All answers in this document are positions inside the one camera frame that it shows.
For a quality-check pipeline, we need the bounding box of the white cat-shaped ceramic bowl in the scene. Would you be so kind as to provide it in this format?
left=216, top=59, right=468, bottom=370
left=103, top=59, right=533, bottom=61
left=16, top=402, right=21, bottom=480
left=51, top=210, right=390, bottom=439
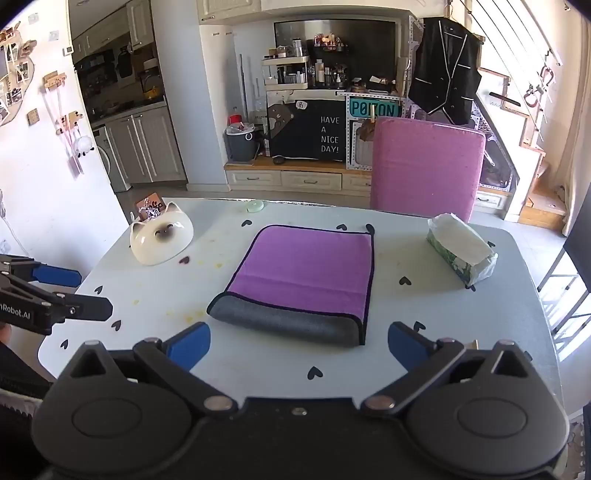
left=129, top=201, right=195, bottom=266

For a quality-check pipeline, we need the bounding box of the white low drawer cabinet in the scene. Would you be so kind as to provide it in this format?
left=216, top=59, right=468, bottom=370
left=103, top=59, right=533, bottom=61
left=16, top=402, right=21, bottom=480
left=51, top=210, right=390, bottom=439
left=223, top=157, right=374, bottom=193

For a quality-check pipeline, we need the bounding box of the black folding chair frame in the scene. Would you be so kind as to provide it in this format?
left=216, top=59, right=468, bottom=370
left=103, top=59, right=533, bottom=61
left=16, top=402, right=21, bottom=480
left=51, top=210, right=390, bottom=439
left=537, top=184, right=591, bottom=366

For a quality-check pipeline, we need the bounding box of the brown card in holder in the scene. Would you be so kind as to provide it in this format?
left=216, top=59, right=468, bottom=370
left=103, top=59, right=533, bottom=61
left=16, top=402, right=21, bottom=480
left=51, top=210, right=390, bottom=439
left=133, top=194, right=167, bottom=223

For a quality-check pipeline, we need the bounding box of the grey trash bin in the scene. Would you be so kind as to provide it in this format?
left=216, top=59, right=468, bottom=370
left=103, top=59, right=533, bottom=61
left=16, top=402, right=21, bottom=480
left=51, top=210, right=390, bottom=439
left=225, top=126, right=260, bottom=162

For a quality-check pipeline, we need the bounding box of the white kitchen base cabinet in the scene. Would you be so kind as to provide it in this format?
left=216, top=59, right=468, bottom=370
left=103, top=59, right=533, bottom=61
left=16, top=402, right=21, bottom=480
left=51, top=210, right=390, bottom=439
left=105, top=107, right=187, bottom=186

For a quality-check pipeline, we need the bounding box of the teal sign plate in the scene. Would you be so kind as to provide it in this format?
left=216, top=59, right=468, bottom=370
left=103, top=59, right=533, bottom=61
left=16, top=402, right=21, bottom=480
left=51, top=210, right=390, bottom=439
left=348, top=97, right=400, bottom=120

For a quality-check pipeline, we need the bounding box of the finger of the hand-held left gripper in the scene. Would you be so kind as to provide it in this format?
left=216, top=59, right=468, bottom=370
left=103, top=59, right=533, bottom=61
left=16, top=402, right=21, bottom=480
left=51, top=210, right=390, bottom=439
left=0, top=275, right=114, bottom=325
left=0, top=254, right=83, bottom=288

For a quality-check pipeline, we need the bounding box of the white tiered storage rack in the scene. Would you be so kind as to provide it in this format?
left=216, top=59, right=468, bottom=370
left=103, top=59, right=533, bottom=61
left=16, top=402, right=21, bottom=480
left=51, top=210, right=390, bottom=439
left=262, top=54, right=310, bottom=91

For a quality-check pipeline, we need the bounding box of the pink chair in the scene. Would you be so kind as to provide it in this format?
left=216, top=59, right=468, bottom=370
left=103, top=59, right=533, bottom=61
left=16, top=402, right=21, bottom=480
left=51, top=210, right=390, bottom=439
left=369, top=116, right=487, bottom=224

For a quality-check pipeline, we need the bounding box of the black vest with white trim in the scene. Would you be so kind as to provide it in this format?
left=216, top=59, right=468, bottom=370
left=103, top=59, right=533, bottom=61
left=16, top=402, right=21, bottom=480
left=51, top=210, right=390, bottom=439
left=409, top=17, right=483, bottom=126

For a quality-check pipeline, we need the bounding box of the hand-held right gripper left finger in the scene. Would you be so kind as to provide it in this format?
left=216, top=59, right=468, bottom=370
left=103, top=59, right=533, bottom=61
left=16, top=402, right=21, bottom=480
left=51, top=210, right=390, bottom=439
left=59, top=322, right=239, bottom=416

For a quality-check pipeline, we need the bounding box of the purple and grey towel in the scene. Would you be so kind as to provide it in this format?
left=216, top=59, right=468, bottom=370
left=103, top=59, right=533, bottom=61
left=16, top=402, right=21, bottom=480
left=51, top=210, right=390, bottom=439
left=207, top=224, right=376, bottom=348

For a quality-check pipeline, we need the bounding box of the wall photo collage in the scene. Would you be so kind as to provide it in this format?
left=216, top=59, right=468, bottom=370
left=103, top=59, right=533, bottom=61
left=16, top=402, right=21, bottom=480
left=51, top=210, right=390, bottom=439
left=0, top=28, right=38, bottom=127

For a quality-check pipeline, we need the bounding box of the black cabinet with white lettering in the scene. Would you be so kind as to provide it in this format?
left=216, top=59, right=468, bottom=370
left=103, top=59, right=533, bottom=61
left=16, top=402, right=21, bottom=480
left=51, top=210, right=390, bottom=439
left=268, top=98, right=347, bottom=162

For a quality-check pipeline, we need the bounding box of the wooden staircase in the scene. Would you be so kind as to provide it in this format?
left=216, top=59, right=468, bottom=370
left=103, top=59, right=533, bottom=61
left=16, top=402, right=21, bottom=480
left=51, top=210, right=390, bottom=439
left=478, top=68, right=570, bottom=226

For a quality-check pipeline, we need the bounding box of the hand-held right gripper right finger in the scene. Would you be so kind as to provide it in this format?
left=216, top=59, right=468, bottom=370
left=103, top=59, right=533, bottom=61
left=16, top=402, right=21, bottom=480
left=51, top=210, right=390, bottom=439
left=361, top=322, right=539, bottom=414

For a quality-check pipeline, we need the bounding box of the green tissue pack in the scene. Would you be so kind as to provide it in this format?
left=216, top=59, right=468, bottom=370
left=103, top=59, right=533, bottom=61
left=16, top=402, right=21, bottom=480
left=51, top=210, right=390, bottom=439
left=426, top=213, right=499, bottom=289

